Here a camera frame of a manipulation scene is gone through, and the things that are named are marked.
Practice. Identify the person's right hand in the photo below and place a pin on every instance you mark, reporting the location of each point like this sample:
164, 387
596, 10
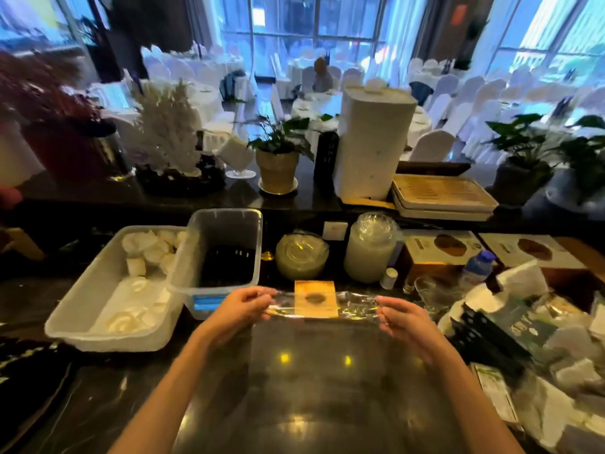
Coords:
411, 326

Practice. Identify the person's left hand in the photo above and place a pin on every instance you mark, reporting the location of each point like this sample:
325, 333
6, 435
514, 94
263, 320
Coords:
236, 312

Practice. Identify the wooden tissue box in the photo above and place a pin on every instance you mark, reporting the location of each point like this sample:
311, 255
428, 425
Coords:
316, 300

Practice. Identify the clear plastic bag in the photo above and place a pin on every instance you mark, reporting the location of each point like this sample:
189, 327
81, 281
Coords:
321, 373

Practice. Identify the person's left forearm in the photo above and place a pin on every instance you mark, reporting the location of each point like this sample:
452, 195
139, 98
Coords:
160, 401

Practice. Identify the person's right forearm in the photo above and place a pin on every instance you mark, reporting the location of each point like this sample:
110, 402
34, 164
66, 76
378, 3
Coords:
472, 411

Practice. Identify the tea box with brown print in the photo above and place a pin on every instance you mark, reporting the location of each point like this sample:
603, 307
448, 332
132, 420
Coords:
534, 248
444, 245

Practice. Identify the small labelled cardboard box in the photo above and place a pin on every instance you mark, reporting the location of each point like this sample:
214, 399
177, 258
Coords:
496, 394

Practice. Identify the small clear glass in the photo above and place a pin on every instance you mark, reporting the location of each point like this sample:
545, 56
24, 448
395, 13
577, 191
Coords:
409, 288

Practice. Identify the clear stemmed glass dish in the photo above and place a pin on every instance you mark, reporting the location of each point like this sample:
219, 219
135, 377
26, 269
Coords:
437, 293

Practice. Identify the stack of black chopsticks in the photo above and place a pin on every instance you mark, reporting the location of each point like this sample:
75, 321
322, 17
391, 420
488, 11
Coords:
227, 267

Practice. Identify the small white bottle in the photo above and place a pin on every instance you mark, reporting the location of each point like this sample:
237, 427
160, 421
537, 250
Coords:
388, 278

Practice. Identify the tall wrapped stack of cups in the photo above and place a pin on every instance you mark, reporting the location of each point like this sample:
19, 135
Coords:
371, 255

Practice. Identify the wrapped stack of round lids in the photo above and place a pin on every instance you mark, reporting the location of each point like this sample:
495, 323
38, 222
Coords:
302, 257

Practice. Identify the water bottle with blue cap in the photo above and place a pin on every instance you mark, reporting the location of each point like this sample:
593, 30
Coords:
477, 271

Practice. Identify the clear bin with blue latch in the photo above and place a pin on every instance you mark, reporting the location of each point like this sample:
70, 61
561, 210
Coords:
222, 226

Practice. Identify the pile of rolled white towels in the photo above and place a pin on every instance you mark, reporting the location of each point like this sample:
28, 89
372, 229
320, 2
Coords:
142, 245

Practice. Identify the white saucer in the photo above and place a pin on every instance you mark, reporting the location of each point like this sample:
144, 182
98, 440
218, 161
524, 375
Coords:
267, 190

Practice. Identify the yellow wooden board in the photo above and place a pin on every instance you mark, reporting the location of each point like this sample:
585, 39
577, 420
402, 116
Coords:
366, 203

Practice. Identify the stacked wooden tea trays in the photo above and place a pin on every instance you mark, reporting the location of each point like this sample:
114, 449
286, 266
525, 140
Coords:
444, 193

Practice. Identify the black ornament base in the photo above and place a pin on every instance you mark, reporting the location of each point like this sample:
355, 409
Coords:
175, 184

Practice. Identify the green plant in tan pot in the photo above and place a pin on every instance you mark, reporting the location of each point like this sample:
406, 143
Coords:
276, 170

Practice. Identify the white napkin in stemmed glass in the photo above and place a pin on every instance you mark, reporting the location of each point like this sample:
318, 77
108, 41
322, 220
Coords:
235, 153

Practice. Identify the black flat tray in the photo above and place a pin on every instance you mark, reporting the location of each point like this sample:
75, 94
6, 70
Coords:
432, 168

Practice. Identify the white plastic bin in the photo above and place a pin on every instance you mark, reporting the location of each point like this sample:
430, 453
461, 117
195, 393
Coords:
75, 307

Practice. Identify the clear bag of white items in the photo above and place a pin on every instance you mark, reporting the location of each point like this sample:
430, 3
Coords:
567, 373

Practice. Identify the black cylinder device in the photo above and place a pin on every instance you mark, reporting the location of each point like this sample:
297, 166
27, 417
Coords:
326, 160

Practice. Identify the leafy plant in dark pot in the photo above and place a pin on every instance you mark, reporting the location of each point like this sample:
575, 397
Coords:
520, 179
581, 174

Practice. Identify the large white paper roll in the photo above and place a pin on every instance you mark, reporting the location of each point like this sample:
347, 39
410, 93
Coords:
373, 146

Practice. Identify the pale coral ornament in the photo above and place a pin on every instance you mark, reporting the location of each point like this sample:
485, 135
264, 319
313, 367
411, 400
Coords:
165, 132

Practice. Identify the silver metal bucket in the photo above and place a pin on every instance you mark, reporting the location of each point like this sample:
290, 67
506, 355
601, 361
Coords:
111, 155

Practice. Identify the round white dining table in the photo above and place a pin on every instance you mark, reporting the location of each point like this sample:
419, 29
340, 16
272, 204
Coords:
298, 70
203, 66
312, 106
203, 99

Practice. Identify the wooden stand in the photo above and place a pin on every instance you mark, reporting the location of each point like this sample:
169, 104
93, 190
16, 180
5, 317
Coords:
26, 243

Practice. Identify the black tray with fringed cloth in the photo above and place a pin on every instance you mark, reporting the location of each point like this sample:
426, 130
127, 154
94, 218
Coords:
28, 392

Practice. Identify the group of white covered chairs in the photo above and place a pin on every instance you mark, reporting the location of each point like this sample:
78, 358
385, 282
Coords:
472, 103

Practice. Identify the red vase with red flowers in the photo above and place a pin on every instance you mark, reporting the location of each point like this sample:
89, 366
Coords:
52, 137

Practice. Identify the large glass window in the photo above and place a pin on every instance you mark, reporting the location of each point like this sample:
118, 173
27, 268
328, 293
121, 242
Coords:
543, 33
293, 23

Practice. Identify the white wall socket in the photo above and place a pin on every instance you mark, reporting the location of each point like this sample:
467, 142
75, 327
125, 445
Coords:
335, 231

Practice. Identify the white round pedestal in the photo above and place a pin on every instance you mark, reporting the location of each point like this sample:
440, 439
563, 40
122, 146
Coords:
16, 155

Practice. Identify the red wall sign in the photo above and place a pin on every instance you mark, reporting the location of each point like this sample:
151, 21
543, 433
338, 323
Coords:
458, 15

